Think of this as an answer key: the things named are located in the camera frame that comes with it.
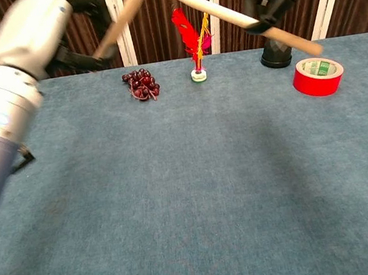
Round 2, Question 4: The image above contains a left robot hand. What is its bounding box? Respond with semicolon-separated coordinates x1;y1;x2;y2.
0;0;122;86

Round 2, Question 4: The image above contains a pale wooden drumstick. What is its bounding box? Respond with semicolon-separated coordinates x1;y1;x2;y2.
164;0;325;75
86;0;166;61

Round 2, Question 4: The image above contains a dark red grape bunch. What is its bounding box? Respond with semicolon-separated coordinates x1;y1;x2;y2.
120;66;162;105

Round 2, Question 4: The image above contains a blue felt table mat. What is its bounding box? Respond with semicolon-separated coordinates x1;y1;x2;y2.
0;31;368;275

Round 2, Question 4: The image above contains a black faceted cup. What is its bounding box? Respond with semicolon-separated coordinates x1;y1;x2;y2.
258;35;295;71

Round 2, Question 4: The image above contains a red tape roll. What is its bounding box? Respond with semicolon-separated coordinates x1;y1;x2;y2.
289;53;348;100

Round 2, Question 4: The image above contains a red feather shuttlecock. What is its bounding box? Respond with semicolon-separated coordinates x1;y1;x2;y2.
169;3;220;86

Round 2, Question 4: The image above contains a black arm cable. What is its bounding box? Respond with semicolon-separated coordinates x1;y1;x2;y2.
7;143;37;174

